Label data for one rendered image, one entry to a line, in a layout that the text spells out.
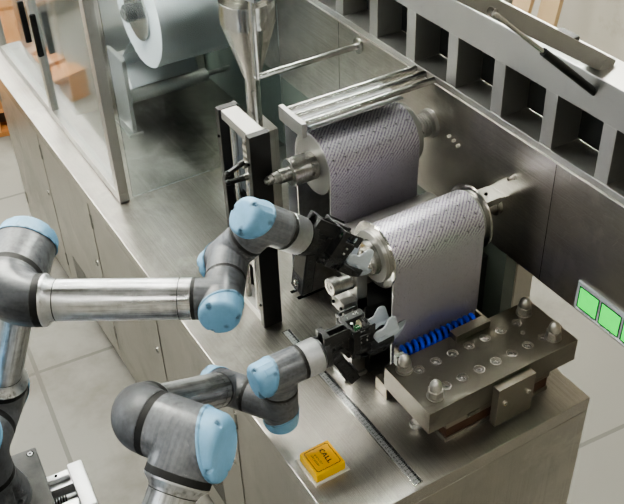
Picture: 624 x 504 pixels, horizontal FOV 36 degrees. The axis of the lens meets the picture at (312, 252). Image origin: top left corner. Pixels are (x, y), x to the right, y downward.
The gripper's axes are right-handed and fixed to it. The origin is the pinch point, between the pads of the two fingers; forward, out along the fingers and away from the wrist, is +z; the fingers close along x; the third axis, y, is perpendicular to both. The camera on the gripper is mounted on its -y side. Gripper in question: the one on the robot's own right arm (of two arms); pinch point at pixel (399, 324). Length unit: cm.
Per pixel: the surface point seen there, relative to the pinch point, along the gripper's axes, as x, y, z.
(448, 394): -17.6, -6.0, 0.0
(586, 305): -23.8, 8.8, 29.3
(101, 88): 102, 18, -25
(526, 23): -14, 71, 13
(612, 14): 176, -60, 253
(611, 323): -30.6, 9.1, 29.3
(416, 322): -0.3, -1.5, 4.4
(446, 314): -0.3, -3.2, 12.6
